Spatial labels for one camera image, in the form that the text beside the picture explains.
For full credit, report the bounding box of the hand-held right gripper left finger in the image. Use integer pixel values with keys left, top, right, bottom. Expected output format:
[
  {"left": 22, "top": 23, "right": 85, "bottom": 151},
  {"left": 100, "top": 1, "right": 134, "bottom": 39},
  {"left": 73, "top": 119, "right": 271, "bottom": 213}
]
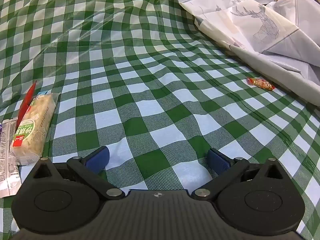
[{"left": 31, "top": 146, "right": 125, "bottom": 201}]

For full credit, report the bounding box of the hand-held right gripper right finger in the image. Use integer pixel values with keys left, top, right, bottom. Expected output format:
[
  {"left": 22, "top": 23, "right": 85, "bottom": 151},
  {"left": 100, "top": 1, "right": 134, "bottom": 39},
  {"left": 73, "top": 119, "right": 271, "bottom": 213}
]
[{"left": 190, "top": 148, "right": 287, "bottom": 201}]

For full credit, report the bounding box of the clear beige noodle snack packet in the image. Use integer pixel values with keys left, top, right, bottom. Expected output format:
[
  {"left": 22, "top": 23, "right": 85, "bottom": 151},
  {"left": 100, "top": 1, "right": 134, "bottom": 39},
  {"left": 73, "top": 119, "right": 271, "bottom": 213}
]
[{"left": 9, "top": 92, "right": 60, "bottom": 165}]

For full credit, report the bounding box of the small orange candy packet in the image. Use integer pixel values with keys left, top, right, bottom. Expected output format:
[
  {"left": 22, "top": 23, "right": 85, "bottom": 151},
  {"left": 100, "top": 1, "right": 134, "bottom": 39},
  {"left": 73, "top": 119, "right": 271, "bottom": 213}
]
[{"left": 247, "top": 77, "right": 275, "bottom": 90}]

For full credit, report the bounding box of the silver stick packet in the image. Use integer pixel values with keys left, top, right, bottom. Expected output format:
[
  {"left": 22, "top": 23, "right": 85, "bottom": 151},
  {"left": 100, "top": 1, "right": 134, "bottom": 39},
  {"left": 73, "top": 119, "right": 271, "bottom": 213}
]
[{"left": 0, "top": 117, "right": 23, "bottom": 198}]

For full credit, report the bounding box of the red square pouch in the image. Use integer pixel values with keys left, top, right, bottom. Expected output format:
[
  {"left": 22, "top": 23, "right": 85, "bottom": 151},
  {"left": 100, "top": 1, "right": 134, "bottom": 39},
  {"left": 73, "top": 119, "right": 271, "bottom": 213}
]
[{"left": 17, "top": 81, "right": 37, "bottom": 128}]

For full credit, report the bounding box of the green checkered cloth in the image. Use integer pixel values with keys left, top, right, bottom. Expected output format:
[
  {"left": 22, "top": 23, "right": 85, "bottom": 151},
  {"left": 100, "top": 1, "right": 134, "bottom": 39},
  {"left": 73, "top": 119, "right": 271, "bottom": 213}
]
[{"left": 0, "top": 0, "right": 320, "bottom": 240}]

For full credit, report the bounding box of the white deer printed sheet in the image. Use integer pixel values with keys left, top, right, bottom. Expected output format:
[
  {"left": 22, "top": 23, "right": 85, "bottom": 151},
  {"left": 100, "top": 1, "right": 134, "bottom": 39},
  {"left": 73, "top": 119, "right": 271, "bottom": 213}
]
[{"left": 166, "top": 0, "right": 320, "bottom": 104}]

